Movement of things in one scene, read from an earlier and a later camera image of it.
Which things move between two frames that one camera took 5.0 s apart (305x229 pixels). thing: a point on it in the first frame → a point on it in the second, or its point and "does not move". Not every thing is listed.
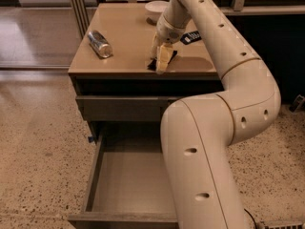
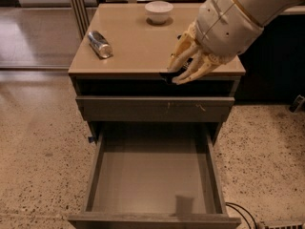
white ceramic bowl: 153,10 does not move
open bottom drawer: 128,185 does not move
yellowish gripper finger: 163,58 → 183,47
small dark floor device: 297,102 does not move
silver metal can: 100,44 does not move
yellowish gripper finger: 154,47 → 203,62
